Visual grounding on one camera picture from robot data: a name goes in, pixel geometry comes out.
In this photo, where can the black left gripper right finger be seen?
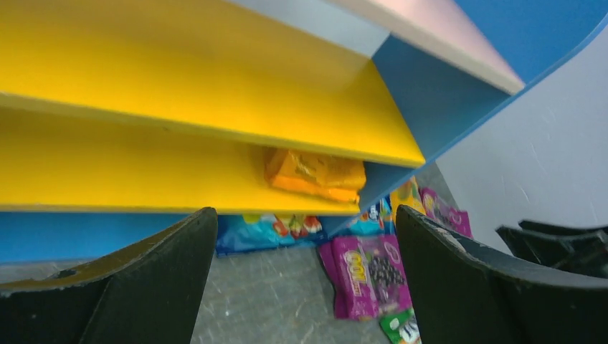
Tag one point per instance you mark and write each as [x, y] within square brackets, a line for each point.
[465, 292]

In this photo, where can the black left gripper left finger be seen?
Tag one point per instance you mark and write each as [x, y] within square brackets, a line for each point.
[147, 292]

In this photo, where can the green Fox's candy bag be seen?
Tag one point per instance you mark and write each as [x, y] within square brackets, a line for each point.
[401, 328]

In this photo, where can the purple 100 candy bag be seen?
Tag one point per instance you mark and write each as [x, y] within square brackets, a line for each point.
[368, 276]

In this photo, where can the blue Blendy candy bag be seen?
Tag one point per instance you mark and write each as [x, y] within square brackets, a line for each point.
[378, 219]

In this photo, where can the purple grape candy bag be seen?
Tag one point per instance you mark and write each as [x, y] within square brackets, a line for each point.
[441, 212]

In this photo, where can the blue Blendy bag on shelf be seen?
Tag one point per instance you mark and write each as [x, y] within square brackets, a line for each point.
[240, 234]

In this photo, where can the orange mango candy bag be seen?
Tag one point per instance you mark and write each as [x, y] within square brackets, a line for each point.
[407, 194]

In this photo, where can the orange candy bag on shelf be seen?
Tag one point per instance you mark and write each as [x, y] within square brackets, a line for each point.
[329, 177]

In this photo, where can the blue pink yellow shelf unit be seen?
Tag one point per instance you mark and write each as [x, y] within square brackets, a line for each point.
[119, 118]

